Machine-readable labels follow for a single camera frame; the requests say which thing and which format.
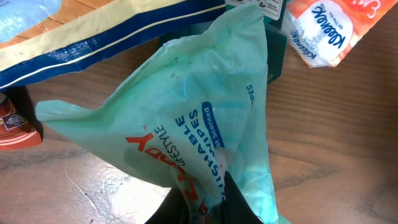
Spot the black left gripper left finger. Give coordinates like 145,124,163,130
145,188,189,224

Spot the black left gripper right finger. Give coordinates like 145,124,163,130
221,172,262,224

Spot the red brown snack bar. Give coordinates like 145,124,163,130
1,93,42,151

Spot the yellow wet wipes bag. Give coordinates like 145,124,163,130
1,0,226,90

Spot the orange small box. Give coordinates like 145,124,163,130
282,0,397,67

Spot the blue mouthwash bottle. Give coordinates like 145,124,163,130
158,0,287,84

